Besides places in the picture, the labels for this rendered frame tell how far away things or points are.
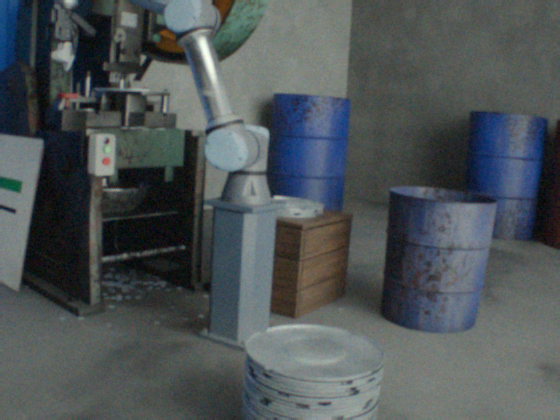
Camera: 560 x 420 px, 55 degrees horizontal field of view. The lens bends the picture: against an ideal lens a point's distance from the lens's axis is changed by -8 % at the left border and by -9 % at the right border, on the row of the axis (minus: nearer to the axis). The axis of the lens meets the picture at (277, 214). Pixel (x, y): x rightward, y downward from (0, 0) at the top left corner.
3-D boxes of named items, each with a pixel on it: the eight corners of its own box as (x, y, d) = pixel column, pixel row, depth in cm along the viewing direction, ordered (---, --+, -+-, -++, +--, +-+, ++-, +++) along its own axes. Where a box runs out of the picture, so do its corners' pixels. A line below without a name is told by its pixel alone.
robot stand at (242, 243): (276, 336, 192) (286, 202, 184) (245, 352, 176) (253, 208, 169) (231, 322, 201) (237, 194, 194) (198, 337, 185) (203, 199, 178)
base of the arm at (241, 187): (279, 201, 184) (281, 170, 182) (252, 206, 171) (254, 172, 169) (239, 195, 191) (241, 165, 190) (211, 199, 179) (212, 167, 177)
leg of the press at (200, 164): (214, 288, 240) (227, 67, 225) (193, 293, 232) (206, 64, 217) (97, 244, 299) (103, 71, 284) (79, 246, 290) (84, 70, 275)
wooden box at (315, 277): (344, 296, 240) (353, 213, 234) (295, 319, 209) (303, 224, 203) (266, 277, 262) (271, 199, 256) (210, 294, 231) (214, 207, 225)
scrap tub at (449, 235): (495, 316, 223) (512, 199, 215) (454, 344, 191) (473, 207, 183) (407, 293, 249) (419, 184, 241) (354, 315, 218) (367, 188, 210)
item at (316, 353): (407, 352, 121) (408, 348, 121) (332, 396, 99) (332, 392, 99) (302, 319, 139) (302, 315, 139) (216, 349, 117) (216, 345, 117)
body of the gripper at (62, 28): (45, 41, 178) (46, 4, 176) (68, 44, 185) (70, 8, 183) (55, 40, 173) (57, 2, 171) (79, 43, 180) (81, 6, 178)
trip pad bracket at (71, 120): (85, 164, 191) (88, 107, 188) (61, 165, 184) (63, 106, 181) (77, 163, 195) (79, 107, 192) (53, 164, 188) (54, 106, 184)
